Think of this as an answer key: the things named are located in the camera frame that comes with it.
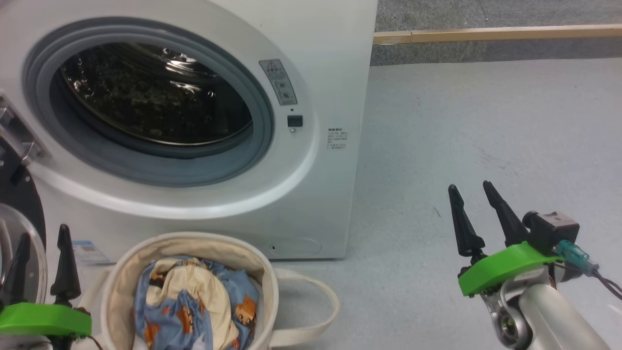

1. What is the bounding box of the blue cartoon print garment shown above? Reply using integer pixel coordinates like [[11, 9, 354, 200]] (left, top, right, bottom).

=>
[[134, 256, 259, 350]]

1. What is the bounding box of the black round glass washer door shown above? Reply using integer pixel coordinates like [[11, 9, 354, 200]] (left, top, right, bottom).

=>
[[0, 90, 49, 302]]

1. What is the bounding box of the steel washer drum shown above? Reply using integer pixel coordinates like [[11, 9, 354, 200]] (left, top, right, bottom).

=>
[[61, 43, 254, 146]]

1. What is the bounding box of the cream canvas laundry basket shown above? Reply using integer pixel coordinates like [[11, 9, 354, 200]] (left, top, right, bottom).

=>
[[78, 231, 341, 350]]

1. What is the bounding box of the white front-load washing machine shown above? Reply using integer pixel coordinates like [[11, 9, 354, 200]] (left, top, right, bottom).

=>
[[0, 0, 379, 260]]

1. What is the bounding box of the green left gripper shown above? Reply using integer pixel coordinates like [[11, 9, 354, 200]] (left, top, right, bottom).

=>
[[0, 224, 93, 350]]

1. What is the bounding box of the white oval filter cover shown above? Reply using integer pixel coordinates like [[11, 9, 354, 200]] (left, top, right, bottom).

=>
[[269, 237, 322, 257]]

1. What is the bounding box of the blue energy label sticker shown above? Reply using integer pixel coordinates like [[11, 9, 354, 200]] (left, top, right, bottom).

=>
[[72, 240, 111, 264]]

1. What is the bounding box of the grey rubber door gasket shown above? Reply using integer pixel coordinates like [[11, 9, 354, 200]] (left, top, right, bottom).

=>
[[22, 24, 275, 188]]

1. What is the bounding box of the cream cartoon print garment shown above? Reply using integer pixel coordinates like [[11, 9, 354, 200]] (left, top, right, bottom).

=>
[[160, 262, 240, 350]]

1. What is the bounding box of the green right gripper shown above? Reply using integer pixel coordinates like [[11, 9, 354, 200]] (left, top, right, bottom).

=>
[[448, 180, 559, 297]]

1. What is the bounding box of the right camera cable teal connector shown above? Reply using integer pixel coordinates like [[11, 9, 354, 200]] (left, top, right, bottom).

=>
[[554, 240, 622, 299]]

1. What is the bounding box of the wooden floor edge strip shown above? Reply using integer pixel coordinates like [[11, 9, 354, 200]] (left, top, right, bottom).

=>
[[373, 24, 622, 46]]

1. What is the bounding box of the grey warning sticker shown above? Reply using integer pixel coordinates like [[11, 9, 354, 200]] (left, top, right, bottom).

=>
[[259, 59, 298, 106]]

